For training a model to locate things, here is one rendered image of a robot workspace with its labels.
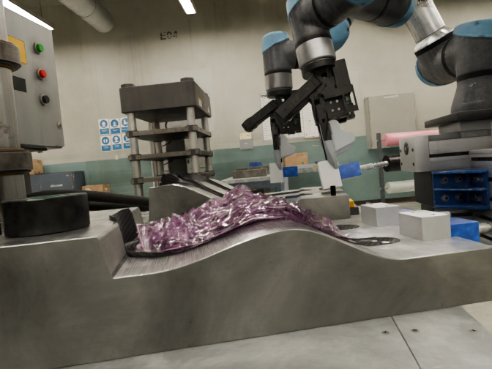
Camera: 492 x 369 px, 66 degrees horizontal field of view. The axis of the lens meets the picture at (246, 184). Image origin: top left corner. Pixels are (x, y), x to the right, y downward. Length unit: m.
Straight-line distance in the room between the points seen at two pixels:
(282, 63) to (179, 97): 3.69
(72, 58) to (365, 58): 5.52
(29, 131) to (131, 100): 3.60
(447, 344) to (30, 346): 0.35
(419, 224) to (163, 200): 0.46
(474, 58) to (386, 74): 6.53
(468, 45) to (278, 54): 0.47
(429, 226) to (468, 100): 0.66
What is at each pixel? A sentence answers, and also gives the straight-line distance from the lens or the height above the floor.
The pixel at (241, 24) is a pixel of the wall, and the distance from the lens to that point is 7.60.
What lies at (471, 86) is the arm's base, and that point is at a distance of 1.11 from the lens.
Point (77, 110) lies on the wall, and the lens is 8.11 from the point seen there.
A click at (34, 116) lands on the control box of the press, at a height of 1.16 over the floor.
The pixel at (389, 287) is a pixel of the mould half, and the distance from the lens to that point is 0.40.
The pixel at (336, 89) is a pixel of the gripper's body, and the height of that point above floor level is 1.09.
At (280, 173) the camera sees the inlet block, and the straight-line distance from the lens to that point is 1.03.
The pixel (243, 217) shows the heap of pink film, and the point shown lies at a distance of 0.40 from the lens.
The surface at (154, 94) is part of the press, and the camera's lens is 4.77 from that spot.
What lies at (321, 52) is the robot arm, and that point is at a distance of 0.78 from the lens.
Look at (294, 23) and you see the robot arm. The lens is 0.83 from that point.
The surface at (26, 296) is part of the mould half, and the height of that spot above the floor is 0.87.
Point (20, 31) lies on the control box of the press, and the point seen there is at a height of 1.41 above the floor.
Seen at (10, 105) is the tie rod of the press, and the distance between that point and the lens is 1.06.
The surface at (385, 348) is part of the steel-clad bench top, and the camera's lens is 0.36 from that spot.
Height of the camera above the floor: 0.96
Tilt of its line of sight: 3 degrees down
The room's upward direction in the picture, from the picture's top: 5 degrees counter-clockwise
